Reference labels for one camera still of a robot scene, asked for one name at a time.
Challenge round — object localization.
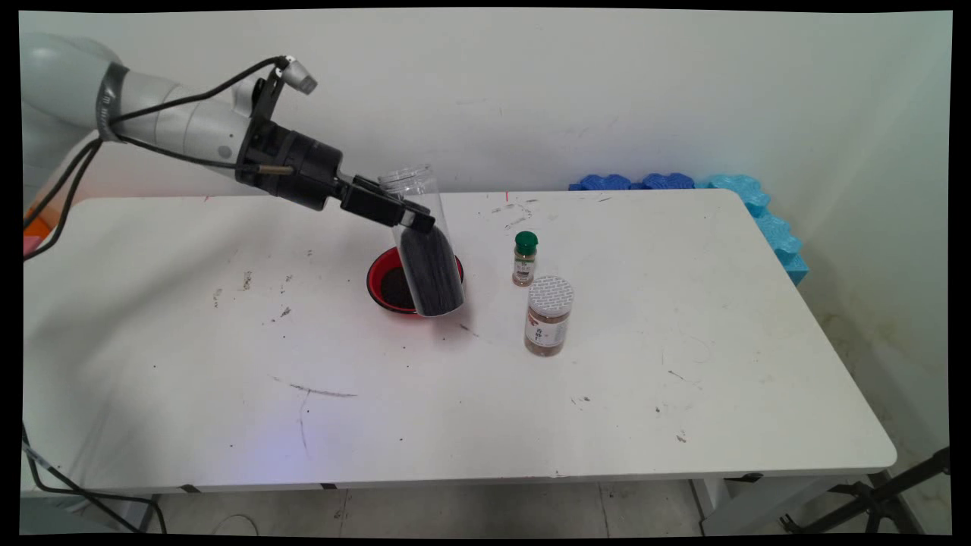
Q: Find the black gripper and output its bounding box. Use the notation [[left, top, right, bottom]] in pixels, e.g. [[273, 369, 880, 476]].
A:
[[237, 120, 437, 234]]

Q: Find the clear jar with black seeds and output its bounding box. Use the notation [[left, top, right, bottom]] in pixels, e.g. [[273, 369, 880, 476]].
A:
[[377, 165, 466, 318]]

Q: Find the red bowl with black rim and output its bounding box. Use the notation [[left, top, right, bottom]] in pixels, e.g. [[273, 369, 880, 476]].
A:
[[366, 246, 465, 318]]

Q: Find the heap of black seeds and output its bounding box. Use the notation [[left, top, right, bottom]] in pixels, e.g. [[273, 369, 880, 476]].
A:
[[379, 265, 416, 310]]

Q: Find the spice bottle with green cap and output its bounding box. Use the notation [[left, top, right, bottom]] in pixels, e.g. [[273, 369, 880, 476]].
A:
[[512, 231, 540, 287]]

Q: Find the peanut jar with white lid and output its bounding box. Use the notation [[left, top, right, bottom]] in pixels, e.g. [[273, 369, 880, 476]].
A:
[[523, 275, 575, 357]]

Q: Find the orange block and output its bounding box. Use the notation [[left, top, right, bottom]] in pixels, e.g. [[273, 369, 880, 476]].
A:
[[23, 203, 60, 233]]

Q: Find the black tripod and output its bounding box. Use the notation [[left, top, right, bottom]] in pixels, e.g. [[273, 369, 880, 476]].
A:
[[780, 447, 951, 535]]

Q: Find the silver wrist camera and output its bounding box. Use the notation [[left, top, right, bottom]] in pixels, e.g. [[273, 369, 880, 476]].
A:
[[275, 57, 319, 96]]

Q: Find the black camera cable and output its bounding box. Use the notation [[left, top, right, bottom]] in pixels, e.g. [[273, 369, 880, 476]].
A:
[[23, 55, 294, 228]]

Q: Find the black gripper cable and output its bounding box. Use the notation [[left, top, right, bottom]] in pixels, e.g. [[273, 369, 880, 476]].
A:
[[23, 133, 242, 262]]

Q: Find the black velcro strap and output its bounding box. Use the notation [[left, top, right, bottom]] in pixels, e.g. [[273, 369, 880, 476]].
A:
[[95, 62, 131, 143]]

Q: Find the white table leg frame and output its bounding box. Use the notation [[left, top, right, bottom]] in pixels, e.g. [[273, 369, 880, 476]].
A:
[[91, 494, 164, 534], [690, 474, 873, 536]]

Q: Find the black floor cable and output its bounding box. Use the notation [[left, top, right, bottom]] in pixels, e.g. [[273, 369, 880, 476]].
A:
[[21, 421, 168, 534]]

